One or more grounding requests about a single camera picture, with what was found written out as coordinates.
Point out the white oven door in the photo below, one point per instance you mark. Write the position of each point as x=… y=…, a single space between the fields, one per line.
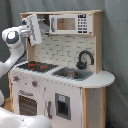
x=27 y=102

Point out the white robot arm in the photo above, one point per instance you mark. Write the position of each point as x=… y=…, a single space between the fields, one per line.
x=13 y=38

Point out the black toy stovetop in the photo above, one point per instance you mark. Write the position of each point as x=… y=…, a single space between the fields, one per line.
x=37 y=66

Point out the left red stove knob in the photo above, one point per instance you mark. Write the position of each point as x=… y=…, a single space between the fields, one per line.
x=15 y=78

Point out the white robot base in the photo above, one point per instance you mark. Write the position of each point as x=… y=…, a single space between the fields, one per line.
x=11 y=120

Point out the white cabinet door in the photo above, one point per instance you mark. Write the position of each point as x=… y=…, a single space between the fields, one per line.
x=63 y=105

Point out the toy microwave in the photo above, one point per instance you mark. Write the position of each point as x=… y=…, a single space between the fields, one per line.
x=71 y=24

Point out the grey range hood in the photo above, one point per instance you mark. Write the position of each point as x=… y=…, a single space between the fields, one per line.
x=45 y=25

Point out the grey toy sink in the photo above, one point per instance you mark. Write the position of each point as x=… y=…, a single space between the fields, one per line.
x=73 y=74

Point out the wooden toy kitchen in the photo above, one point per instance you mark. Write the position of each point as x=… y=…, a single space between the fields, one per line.
x=78 y=51

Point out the right red stove knob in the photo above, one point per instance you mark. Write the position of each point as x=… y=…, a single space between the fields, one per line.
x=34 y=83

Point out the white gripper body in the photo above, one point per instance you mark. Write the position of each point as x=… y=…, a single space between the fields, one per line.
x=30 y=29

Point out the red stove knob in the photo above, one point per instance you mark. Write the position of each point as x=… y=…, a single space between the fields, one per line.
x=34 y=83
x=15 y=78

